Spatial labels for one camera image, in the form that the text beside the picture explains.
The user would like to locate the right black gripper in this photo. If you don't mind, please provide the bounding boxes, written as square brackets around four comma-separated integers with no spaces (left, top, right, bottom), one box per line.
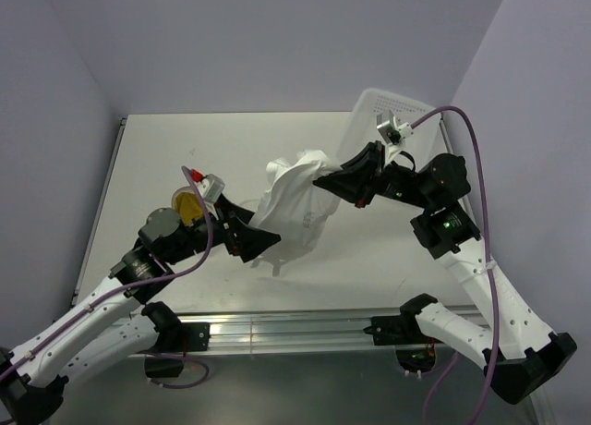
[313,140,434,209]

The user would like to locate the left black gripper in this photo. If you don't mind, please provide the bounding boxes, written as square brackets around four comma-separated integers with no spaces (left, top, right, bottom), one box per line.
[163,192,280,264]

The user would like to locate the white bra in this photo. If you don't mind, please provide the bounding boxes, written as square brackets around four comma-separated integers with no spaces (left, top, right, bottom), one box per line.
[249,150,341,267]

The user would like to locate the yellow bra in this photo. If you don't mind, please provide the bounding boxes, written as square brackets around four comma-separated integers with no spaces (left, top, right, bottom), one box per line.
[173,191,203,226]

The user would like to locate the white mesh laundry bag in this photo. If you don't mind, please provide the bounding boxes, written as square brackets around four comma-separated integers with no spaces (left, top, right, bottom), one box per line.
[170,182,259,232]

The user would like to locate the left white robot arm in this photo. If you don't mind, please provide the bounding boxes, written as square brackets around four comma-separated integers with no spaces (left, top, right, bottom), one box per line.
[1,197,281,424]

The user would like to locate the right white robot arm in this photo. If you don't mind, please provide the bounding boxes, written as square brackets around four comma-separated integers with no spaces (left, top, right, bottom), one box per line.
[314,142,577,405]

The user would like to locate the white plastic tray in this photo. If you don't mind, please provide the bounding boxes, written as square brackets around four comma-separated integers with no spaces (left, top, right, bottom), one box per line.
[336,88,448,170]

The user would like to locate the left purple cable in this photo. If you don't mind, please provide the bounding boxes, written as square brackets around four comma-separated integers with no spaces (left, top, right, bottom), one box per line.
[0,165,214,390]

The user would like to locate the purple cable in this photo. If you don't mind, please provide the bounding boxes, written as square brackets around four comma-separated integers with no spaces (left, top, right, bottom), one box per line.
[408,105,502,421]
[0,165,214,390]

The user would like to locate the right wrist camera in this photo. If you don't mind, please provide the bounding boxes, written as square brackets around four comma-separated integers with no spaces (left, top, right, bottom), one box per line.
[376,110,414,147]

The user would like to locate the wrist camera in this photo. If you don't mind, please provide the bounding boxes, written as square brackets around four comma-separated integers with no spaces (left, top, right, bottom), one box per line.
[190,169,225,205]
[376,110,414,147]

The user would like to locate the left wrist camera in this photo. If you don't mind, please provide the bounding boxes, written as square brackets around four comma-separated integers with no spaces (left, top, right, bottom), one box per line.
[190,169,225,205]

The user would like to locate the aluminium mounting rail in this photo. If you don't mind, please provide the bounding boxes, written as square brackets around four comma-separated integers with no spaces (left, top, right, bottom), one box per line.
[167,308,399,356]

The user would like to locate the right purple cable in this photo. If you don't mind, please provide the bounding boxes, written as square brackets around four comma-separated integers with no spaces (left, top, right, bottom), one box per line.
[408,105,502,421]

